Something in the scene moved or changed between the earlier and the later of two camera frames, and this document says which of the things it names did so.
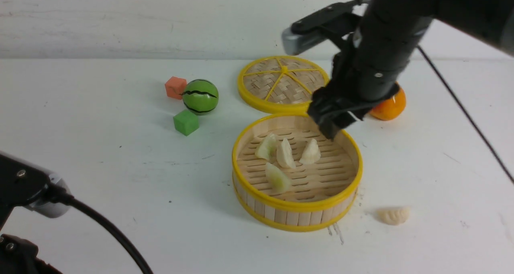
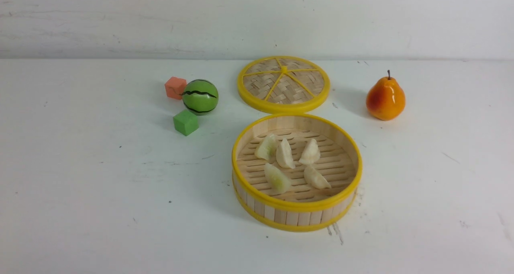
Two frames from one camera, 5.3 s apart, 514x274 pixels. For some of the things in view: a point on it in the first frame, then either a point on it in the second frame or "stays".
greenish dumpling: x=276 y=181 stays
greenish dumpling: x=268 y=150 stays
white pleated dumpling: x=394 y=215 -> x=315 y=178
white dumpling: x=312 y=154 stays
